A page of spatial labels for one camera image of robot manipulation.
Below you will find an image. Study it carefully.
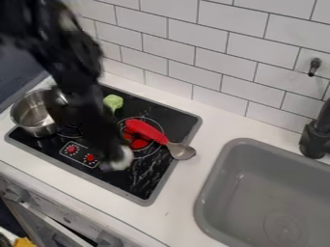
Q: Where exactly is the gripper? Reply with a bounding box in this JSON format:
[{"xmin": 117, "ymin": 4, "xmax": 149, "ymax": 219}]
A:
[{"xmin": 44, "ymin": 79, "xmax": 128, "ymax": 162}]

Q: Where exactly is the white toy egg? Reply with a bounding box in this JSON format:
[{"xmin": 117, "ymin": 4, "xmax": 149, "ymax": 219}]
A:
[{"xmin": 98, "ymin": 145, "xmax": 136, "ymax": 172}]

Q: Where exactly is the green toy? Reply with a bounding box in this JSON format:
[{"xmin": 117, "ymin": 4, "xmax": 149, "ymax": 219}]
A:
[{"xmin": 101, "ymin": 94, "xmax": 125, "ymax": 116}]

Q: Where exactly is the silver pot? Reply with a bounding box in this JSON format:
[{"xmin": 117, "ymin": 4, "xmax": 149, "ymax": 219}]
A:
[{"xmin": 9, "ymin": 89, "xmax": 70, "ymax": 139}]

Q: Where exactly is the toy stove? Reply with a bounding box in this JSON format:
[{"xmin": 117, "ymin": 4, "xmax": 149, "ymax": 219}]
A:
[{"xmin": 4, "ymin": 84, "xmax": 205, "ymax": 207}]

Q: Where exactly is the toy sink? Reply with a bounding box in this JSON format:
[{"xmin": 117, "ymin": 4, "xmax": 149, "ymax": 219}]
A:
[{"xmin": 192, "ymin": 137, "xmax": 330, "ymax": 247}]

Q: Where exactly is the tap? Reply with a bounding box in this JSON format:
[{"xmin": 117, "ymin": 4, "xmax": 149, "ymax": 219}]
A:
[{"xmin": 297, "ymin": 57, "xmax": 330, "ymax": 160}]

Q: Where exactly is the red-handled silver spoon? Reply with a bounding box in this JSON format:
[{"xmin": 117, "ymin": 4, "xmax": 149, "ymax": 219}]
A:
[{"xmin": 122, "ymin": 118, "xmax": 199, "ymax": 161}]

